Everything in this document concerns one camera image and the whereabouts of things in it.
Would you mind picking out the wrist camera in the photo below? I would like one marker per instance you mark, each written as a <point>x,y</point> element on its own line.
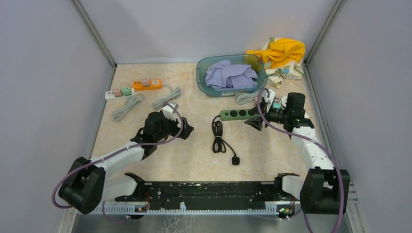
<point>268,97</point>
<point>169,111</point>

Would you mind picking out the green power strip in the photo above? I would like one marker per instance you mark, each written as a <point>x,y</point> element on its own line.
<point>239,114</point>

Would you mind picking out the teal plastic basin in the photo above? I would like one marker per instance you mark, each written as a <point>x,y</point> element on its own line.
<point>255,62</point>

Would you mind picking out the orange power strip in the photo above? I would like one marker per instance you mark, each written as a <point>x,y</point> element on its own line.
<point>155,84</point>

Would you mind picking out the purple cloth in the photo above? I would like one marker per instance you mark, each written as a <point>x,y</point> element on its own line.
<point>224,75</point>

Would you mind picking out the yellow cloth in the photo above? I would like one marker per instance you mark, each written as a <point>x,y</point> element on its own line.
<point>280,52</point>

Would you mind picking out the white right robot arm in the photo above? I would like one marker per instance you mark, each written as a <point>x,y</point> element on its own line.
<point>325,188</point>

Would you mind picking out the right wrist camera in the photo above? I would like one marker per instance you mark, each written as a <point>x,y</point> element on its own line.
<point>268,97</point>

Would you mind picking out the teal usb charger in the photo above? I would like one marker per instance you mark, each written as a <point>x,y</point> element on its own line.
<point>276,105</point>

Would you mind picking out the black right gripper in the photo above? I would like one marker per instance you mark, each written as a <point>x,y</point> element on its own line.
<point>257,123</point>

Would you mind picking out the green charger on white strip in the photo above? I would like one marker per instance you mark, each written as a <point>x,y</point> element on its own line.
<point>126,91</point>

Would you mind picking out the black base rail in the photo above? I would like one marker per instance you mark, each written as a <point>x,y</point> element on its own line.
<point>214,196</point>

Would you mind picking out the pink charger on white strip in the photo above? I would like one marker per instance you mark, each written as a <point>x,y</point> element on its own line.
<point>117,92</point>

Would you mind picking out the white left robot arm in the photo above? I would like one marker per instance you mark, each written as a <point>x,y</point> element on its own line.
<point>89,183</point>

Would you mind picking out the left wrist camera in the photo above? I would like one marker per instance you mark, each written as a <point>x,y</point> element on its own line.
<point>169,111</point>

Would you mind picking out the white patterned cloth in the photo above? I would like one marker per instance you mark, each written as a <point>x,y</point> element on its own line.
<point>291,71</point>

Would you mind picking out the small white power strip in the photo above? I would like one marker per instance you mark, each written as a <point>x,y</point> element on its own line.
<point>109,96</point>

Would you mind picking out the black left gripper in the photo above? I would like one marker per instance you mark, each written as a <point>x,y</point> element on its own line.
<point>186,129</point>

